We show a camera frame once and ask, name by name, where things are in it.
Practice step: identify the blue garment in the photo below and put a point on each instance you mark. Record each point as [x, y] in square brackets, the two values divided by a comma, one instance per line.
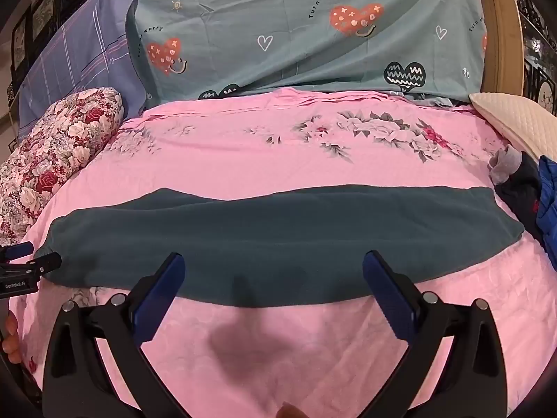
[549, 209]

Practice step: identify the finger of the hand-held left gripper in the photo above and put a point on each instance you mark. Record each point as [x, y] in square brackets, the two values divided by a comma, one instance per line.
[45, 263]
[19, 249]

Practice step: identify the grey cloth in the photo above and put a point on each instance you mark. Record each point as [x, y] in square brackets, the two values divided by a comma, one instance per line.
[507, 163]

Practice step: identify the wooden headboard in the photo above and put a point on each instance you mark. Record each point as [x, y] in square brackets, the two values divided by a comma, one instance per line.
[504, 30]

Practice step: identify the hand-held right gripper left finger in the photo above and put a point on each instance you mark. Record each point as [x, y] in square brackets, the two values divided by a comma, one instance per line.
[157, 305]

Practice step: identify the red floral quilt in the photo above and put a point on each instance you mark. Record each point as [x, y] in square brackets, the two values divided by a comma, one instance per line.
[52, 148]

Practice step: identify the person's left hand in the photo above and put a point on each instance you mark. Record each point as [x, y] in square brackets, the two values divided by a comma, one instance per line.
[8, 335]

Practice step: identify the dark green pants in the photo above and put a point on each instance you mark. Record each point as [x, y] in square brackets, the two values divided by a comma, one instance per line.
[283, 235]

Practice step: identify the pink floral bed sheet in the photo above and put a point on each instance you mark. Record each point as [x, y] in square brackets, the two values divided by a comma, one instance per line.
[261, 161]

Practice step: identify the teal heart-print pillow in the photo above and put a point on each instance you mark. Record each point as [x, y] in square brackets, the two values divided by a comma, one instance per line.
[304, 52]

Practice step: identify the navy garment with red print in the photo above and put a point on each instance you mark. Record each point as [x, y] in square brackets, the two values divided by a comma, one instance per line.
[522, 196]

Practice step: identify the purple plaid pillow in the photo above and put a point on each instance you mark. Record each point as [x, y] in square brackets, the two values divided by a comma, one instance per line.
[78, 61]

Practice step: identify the cream quilted pillow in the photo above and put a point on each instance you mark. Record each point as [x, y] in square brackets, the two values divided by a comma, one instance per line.
[513, 113]

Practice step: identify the dark ornate panel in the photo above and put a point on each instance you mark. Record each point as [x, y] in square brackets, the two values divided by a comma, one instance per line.
[539, 52]

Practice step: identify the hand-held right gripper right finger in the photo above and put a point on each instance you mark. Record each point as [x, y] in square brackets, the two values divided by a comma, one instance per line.
[389, 300]

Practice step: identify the black picture frame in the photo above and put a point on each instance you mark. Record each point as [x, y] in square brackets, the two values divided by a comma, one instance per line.
[19, 45]
[43, 8]

